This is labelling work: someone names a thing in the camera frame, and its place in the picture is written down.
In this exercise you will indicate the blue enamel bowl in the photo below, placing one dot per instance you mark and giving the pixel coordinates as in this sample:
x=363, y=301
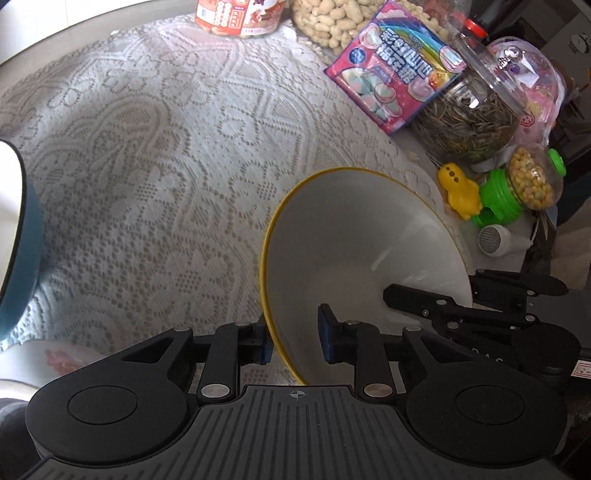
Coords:
x=21, y=238

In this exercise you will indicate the white lace tablecloth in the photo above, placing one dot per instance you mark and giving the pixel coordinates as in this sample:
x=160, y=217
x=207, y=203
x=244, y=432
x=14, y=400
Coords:
x=159, y=155

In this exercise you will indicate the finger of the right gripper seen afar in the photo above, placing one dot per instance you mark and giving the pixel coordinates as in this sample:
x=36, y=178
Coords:
x=437, y=308

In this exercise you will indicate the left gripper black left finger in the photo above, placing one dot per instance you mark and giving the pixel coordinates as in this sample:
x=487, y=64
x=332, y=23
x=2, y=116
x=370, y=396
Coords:
x=224, y=353

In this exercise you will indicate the yellow duck toy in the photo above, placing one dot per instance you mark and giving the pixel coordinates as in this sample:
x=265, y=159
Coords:
x=463, y=194

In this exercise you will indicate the pink marshmallow bag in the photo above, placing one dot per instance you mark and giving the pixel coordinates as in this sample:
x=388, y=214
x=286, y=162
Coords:
x=401, y=60

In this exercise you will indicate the small peanut jar red label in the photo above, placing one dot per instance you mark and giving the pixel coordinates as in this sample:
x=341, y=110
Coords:
x=242, y=18

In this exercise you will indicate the pink clear plastic bag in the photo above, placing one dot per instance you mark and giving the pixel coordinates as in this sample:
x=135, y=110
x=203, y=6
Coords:
x=540, y=83

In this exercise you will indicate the white bowl yellow rim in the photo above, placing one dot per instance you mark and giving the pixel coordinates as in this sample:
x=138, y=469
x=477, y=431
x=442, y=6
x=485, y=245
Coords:
x=340, y=237

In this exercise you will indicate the green candy dispenser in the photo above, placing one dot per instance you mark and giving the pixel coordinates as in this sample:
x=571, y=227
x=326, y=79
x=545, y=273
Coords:
x=531, y=178

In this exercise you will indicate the large clear peanut jar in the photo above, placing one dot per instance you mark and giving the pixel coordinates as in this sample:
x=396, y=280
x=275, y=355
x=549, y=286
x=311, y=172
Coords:
x=333, y=24

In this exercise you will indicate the sunflower seed jar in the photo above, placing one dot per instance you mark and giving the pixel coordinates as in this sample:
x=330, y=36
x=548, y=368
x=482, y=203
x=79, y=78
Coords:
x=477, y=115

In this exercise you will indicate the floral white plate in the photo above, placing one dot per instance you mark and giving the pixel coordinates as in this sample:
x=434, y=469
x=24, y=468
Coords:
x=38, y=362

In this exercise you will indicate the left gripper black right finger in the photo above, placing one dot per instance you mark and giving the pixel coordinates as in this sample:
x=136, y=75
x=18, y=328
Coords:
x=362, y=346

